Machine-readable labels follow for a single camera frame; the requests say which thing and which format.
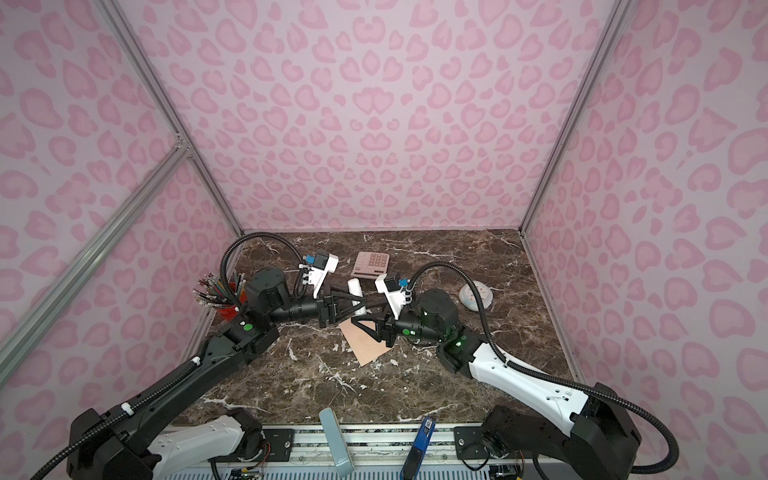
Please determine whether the pink calculator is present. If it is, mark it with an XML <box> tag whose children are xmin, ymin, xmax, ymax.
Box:
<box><xmin>352</xmin><ymin>251</ymin><xmax>390</xmax><ymax>280</ymax></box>

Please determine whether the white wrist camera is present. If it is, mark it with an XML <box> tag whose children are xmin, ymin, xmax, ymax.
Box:
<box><xmin>299</xmin><ymin>253</ymin><xmax>339</xmax><ymax>299</ymax></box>
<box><xmin>375</xmin><ymin>273</ymin><xmax>413</xmax><ymax>319</ymax></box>

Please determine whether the coloured pencils bundle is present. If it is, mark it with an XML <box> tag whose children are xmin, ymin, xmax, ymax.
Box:
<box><xmin>192</xmin><ymin>273</ymin><xmax>245</xmax><ymax>310</ymax></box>

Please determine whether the white glue stick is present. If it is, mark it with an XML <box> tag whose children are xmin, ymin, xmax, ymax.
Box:
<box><xmin>347</xmin><ymin>278</ymin><xmax>366</xmax><ymax>317</ymax></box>

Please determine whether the beige envelope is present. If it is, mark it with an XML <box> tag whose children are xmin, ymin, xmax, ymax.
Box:
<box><xmin>339</xmin><ymin>320</ymin><xmax>391</xmax><ymax>366</ymax></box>

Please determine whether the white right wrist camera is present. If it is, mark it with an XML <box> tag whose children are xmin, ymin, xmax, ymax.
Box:
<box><xmin>375</xmin><ymin>273</ymin><xmax>413</xmax><ymax>319</ymax></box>

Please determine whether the white round clock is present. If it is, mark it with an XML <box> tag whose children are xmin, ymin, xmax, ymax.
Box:
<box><xmin>458</xmin><ymin>281</ymin><xmax>493</xmax><ymax>312</ymax></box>

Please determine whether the light blue stapler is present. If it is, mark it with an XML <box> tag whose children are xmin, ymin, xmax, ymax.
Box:
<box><xmin>319</xmin><ymin>407</ymin><xmax>355</xmax><ymax>479</ymax></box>

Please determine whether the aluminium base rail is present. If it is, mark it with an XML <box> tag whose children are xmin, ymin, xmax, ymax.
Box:
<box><xmin>110</xmin><ymin>419</ymin><xmax>637</xmax><ymax>480</ymax></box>

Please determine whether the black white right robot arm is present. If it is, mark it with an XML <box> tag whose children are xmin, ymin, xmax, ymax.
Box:
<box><xmin>352</xmin><ymin>263</ymin><xmax>680</xmax><ymax>479</ymax></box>

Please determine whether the red pencil cup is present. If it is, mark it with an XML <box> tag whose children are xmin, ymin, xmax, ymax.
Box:
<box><xmin>217</xmin><ymin>305</ymin><xmax>243</xmax><ymax>322</ymax></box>

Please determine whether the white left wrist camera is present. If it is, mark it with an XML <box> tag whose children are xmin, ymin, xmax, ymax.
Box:
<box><xmin>299</xmin><ymin>253</ymin><xmax>339</xmax><ymax>299</ymax></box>

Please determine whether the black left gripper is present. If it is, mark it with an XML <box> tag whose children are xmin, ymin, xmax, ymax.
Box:
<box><xmin>269</xmin><ymin>283</ymin><xmax>367</xmax><ymax>331</ymax></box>

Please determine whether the blue utility knife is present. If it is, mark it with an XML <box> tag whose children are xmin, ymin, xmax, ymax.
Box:
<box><xmin>400</xmin><ymin>416</ymin><xmax>436</xmax><ymax>480</ymax></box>

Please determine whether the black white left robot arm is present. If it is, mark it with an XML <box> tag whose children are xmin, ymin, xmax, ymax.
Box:
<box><xmin>33</xmin><ymin>232</ymin><xmax>370</xmax><ymax>479</ymax></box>

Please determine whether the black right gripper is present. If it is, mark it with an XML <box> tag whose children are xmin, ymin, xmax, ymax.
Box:
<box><xmin>352</xmin><ymin>299</ymin><xmax>447</xmax><ymax>350</ymax></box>

